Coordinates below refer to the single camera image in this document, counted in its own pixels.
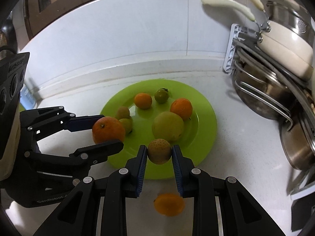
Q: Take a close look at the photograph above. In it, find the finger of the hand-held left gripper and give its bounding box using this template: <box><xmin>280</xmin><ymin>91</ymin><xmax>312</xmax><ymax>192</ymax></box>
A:
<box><xmin>24</xmin><ymin>139</ymin><xmax>124</xmax><ymax>172</ymax></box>
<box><xmin>20</xmin><ymin>106</ymin><xmax>105</xmax><ymax>141</ymax></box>

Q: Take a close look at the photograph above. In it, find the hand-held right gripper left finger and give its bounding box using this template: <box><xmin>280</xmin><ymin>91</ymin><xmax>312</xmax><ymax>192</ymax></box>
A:
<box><xmin>32</xmin><ymin>145</ymin><xmax>148</xmax><ymax>236</ymax></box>

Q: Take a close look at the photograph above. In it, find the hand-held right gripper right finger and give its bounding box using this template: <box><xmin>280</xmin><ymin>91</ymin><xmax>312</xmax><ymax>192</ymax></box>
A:
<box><xmin>172</xmin><ymin>145</ymin><xmax>286</xmax><ymax>236</ymax></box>

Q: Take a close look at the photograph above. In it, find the large orange tangerine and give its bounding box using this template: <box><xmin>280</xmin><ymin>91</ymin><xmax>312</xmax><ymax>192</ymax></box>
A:
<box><xmin>170</xmin><ymin>98</ymin><xmax>193</xmax><ymax>119</ymax></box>
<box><xmin>92</xmin><ymin>117</ymin><xmax>126</xmax><ymax>145</ymax></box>

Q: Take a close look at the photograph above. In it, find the brown longan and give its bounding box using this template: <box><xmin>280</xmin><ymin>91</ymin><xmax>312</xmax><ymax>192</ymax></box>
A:
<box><xmin>147</xmin><ymin>138</ymin><xmax>172</xmax><ymax>165</ymax></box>
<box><xmin>116</xmin><ymin>106</ymin><xmax>130</xmax><ymax>120</ymax></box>

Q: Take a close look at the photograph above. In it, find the small orange tangerine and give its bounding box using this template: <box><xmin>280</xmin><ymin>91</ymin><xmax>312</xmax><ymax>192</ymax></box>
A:
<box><xmin>154</xmin><ymin>193</ymin><xmax>185</xmax><ymax>217</ymax></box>
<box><xmin>134</xmin><ymin>93</ymin><xmax>152</xmax><ymax>110</ymax></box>

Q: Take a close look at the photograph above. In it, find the green tomato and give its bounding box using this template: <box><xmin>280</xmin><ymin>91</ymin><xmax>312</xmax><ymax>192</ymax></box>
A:
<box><xmin>119</xmin><ymin>118</ymin><xmax>133</xmax><ymax>134</ymax></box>
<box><xmin>154</xmin><ymin>88</ymin><xmax>169</xmax><ymax>104</ymax></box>

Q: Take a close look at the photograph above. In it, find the green plate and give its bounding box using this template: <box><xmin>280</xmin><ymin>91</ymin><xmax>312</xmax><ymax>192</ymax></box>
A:
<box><xmin>100</xmin><ymin>79</ymin><xmax>217</xmax><ymax>179</ymax></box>

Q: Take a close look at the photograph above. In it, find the large yellow-green fruit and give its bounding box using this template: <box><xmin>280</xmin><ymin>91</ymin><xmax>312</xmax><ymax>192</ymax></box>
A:
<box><xmin>151</xmin><ymin>111</ymin><xmax>184</xmax><ymax>142</ymax></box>

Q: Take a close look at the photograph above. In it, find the white blue pump bottle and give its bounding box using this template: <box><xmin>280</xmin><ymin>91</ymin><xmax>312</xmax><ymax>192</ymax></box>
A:
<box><xmin>21</xmin><ymin>77</ymin><xmax>37</xmax><ymax>110</ymax></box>

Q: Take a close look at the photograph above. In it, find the brown wooden cabinet door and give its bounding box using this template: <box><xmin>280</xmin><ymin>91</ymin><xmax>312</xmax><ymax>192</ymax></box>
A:
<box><xmin>22</xmin><ymin>0</ymin><xmax>119</xmax><ymax>41</ymax></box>

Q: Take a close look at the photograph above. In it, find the white steel pot rack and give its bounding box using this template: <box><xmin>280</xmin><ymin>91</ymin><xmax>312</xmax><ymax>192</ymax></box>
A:
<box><xmin>223</xmin><ymin>23</ymin><xmax>315</xmax><ymax>201</ymax></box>

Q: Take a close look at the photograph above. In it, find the cream pan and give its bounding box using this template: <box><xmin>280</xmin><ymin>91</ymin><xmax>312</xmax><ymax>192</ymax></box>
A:
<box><xmin>201</xmin><ymin>0</ymin><xmax>313</xmax><ymax>80</ymax></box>

